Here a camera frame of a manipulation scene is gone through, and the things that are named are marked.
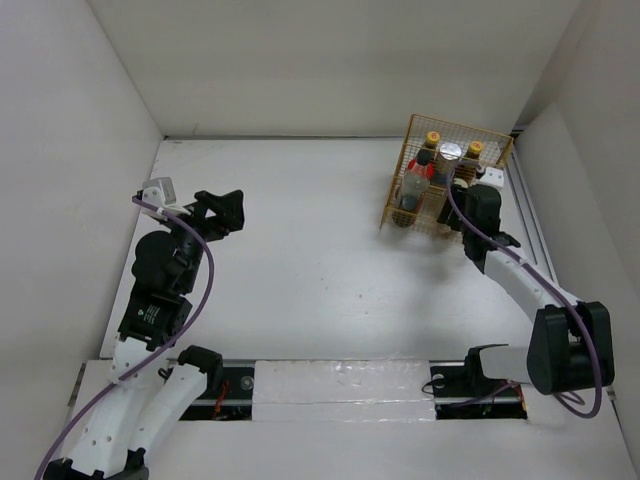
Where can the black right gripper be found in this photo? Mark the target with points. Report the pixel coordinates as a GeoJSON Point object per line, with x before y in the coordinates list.
{"type": "Point", "coordinates": [445, 213]}

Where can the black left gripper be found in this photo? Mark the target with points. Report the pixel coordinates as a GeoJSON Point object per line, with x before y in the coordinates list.
{"type": "Point", "coordinates": [228, 212]}

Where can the tall dark soy sauce bottle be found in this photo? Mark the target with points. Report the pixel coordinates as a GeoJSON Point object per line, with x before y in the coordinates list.
{"type": "Point", "coordinates": [411, 190]}

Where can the yellow cap sauce bottle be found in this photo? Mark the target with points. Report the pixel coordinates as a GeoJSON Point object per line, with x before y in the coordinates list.
{"type": "Point", "coordinates": [471, 168]}
{"type": "Point", "coordinates": [431, 141]}

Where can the silver lid white granule jar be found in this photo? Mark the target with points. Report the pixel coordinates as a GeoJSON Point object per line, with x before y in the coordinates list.
{"type": "Point", "coordinates": [446, 158]}

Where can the yellow-green lid spice shaker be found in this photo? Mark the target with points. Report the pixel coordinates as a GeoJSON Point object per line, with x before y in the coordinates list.
{"type": "Point", "coordinates": [459, 183]}

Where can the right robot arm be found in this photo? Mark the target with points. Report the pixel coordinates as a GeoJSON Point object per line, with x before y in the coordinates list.
{"type": "Point", "coordinates": [570, 348]}

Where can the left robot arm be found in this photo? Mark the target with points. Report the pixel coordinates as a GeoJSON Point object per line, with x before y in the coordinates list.
{"type": "Point", "coordinates": [146, 394]}

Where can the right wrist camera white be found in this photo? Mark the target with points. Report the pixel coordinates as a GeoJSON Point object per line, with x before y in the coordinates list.
{"type": "Point", "coordinates": [492, 177]}

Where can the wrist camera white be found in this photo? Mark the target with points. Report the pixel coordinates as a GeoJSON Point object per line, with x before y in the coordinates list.
{"type": "Point", "coordinates": [155, 196]}
{"type": "Point", "coordinates": [492, 177]}

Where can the gold wire rack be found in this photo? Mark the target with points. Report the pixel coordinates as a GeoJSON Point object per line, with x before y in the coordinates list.
{"type": "Point", "coordinates": [496, 152]}

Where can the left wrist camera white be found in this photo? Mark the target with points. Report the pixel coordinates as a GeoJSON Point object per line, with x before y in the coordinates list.
{"type": "Point", "coordinates": [155, 196]}

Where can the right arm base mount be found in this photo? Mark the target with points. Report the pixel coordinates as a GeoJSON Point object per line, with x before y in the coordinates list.
{"type": "Point", "coordinates": [459, 396]}

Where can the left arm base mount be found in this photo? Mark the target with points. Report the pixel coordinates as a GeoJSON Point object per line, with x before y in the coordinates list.
{"type": "Point", "coordinates": [231, 401]}

